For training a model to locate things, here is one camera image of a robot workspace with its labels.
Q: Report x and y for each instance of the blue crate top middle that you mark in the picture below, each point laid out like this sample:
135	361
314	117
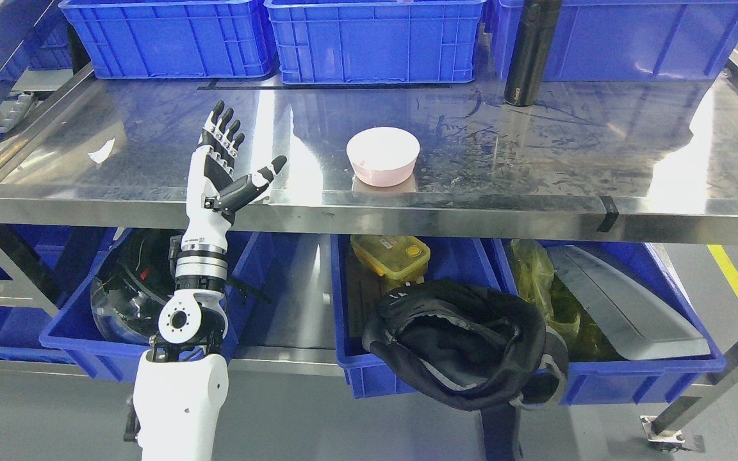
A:
375	42

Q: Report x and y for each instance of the blue bin lower right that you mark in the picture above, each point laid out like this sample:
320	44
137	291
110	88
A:
625	381

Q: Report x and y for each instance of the yellow plastic bag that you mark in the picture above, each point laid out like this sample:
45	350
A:
537	283

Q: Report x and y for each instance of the stainless steel shelf rack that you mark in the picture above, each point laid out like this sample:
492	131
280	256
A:
653	162

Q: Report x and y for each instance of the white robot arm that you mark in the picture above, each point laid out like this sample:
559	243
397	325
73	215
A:
182	381

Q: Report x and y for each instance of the grey flat panel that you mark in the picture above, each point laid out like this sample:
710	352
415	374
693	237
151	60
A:
639	324

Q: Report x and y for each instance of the white paper scrap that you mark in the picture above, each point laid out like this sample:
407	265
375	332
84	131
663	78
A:
100	155

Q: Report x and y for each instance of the black bag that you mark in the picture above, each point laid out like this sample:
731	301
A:
474	349

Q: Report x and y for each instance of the blue bin lower middle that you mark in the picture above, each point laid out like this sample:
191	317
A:
460	259

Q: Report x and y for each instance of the yellow lunch box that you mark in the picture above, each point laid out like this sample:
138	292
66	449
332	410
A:
396	258

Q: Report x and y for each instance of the blue crate top right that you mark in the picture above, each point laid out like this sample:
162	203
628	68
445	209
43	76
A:
642	40

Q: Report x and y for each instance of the black helmet in bin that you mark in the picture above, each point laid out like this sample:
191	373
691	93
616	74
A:
132	285

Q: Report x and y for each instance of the blue crate top left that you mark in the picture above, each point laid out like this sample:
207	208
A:
174	39

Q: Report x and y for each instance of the blue bin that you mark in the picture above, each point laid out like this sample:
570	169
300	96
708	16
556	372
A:
251	256
460	259
625	381

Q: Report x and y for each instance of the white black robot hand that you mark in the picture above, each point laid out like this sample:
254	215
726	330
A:
213	195

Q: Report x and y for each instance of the black thermos bottle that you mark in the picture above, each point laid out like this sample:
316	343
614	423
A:
534	37

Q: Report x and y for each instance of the blue crate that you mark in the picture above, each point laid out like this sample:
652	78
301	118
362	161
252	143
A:
174	39
642	40
375	42

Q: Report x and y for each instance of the blue bin lower left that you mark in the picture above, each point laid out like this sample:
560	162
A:
251	256

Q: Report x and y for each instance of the pink plastic bowl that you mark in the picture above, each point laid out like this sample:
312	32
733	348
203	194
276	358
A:
383	156

